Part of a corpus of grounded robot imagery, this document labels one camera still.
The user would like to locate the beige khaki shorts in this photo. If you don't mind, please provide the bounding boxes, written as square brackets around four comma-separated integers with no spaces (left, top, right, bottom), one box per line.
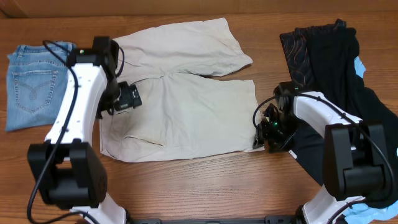
[99,18,259,162]

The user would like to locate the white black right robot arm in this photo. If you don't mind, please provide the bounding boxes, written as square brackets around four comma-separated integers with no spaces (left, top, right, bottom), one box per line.
[252,82,396,224]

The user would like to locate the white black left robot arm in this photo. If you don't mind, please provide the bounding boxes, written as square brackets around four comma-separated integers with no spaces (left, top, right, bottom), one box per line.
[26,36,142,223]

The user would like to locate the black and blue garment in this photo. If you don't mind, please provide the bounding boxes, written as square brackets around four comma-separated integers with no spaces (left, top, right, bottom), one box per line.
[287,27,398,224]

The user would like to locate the black patterned garment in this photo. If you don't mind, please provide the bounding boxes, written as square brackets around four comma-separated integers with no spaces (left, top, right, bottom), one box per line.
[279,19,346,89]

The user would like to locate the folded blue denim jeans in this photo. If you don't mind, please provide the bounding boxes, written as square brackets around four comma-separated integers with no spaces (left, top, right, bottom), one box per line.
[6,42,76,131]

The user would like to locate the brown cardboard backdrop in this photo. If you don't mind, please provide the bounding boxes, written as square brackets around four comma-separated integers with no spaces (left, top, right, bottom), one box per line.
[1,0,397,18]

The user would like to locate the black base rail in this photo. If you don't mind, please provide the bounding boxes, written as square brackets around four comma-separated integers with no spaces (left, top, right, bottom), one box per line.
[126,215,303,224]

